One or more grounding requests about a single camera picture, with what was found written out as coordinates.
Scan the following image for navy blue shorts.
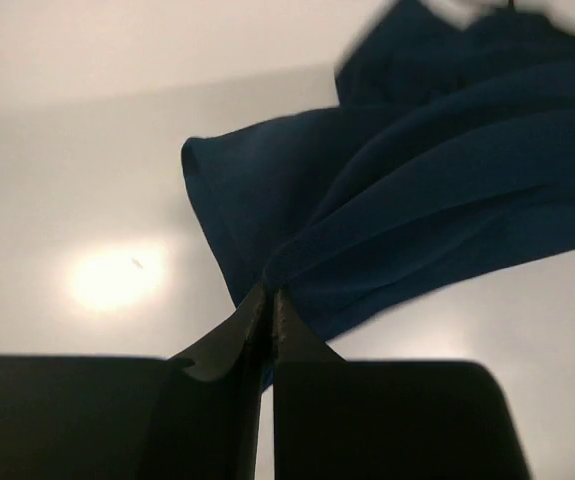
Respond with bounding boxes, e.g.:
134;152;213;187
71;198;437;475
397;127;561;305
181;1;575;340

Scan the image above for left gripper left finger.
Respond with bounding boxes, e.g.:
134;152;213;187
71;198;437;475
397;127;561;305
0;286;266;479

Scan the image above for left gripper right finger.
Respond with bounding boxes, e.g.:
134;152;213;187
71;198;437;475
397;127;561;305
273;291;531;479

